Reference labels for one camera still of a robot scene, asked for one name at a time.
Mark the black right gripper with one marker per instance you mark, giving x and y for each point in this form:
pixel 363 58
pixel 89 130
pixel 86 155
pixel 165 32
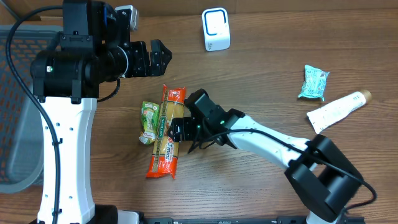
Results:
pixel 175 130

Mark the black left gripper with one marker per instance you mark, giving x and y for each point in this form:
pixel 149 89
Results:
pixel 135 59

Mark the orange spaghetti packet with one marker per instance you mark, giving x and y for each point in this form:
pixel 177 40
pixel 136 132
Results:
pixel 164 156

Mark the green juice pouch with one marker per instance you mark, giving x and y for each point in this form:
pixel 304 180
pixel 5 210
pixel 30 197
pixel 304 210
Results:
pixel 149 121

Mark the teal snack packet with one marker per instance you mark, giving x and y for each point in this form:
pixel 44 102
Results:
pixel 314 83

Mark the white tube with gold cap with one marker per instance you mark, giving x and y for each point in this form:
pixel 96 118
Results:
pixel 337 110

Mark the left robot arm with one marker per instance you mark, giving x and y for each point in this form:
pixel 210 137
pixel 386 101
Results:
pixel 94 47

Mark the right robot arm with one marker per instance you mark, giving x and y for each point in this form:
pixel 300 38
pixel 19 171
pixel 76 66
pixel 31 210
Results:
pixel 321 175

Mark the white barcode scanner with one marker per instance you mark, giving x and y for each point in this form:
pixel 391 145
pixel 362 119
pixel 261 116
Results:
pixel 216 29

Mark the grey plastic basket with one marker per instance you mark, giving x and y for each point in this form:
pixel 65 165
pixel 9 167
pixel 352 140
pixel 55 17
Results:
pixel 22 149

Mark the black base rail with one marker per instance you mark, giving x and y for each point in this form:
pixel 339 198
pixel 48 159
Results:
pixel 278 220

